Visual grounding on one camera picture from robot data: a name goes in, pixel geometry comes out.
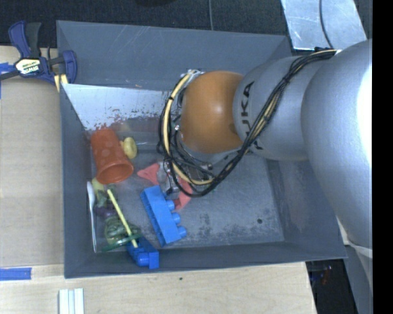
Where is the red flat star shape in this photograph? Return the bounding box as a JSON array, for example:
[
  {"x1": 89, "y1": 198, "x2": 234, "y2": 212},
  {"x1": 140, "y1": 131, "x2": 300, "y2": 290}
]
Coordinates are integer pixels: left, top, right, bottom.
[{"x1": 136, "y1": 162, "x2": 195, "y2": 213}]

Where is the large blue toy brick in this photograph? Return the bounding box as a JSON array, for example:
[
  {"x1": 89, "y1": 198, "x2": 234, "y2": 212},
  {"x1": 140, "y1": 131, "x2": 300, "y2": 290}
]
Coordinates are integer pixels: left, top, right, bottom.
[{"x1": 139, "y1": 184, "x2": 188, "y2": 248}]

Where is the yellow toy duck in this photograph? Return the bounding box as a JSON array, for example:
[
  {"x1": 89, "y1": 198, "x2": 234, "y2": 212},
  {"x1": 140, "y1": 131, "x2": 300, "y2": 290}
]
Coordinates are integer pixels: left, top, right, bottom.
[{"x1": 120, "y1": 137, "x2": 138, "y2": 160}]

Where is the yellow thin stick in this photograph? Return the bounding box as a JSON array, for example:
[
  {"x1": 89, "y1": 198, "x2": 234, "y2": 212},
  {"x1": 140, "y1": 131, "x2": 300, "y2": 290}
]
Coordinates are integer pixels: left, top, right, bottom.
[{"x1": 106, "y1": 188, "x2": 140, "y2": 249}]

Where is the grey metal bin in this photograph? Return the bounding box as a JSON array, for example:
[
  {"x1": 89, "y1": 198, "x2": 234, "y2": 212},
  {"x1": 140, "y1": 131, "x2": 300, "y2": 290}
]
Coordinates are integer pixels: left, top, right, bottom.
[{"x1": 55, "y1": 20, "x2": 348, "y2": 279}]

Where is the orange plastic cup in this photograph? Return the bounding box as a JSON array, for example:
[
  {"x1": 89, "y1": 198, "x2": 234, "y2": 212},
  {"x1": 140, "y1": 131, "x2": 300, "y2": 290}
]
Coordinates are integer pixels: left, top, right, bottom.
[{"x1": 90, "y1": 128, "x2": 135, "y2": 186}]

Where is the purple small toy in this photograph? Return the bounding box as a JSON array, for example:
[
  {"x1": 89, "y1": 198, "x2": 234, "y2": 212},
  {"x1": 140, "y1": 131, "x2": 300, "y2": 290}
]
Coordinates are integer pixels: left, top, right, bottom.
[{"x1": 94, "y1": 205, "x2": 117, "y2": 219}]

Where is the yellow-green small toy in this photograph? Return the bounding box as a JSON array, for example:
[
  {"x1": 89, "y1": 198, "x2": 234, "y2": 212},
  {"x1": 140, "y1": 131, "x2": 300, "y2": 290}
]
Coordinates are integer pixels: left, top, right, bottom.
[{"x1": 91, "y1": 177, "x2": 108, "y2": 209}]

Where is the olive green coiled toy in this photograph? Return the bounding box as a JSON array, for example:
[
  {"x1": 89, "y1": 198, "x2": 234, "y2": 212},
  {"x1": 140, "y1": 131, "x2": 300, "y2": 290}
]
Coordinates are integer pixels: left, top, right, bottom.
[{"x1": 103, "y1": 215, "x2": 141, "y2": 245}]

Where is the small blue toy brick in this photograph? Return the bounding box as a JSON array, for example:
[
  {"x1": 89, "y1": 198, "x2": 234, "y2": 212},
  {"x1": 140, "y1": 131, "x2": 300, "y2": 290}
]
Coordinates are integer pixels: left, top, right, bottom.
[{"x1": 125, "y1": 237, "x2": 160, "y2": 270}]

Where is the white plastic spoon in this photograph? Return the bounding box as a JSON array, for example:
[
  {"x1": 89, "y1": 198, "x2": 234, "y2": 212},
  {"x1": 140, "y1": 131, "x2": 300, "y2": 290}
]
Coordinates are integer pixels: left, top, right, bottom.
[{"x1": 86, "y1": 180, "x2": 98, "y2": 252}]

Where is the pale wood flat board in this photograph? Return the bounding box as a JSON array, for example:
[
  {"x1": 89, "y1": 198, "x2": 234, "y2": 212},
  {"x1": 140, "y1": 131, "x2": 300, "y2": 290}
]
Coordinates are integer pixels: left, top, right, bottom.
[{"x1": 0, "y1": 77, "x2": 65, "y2": 268}]

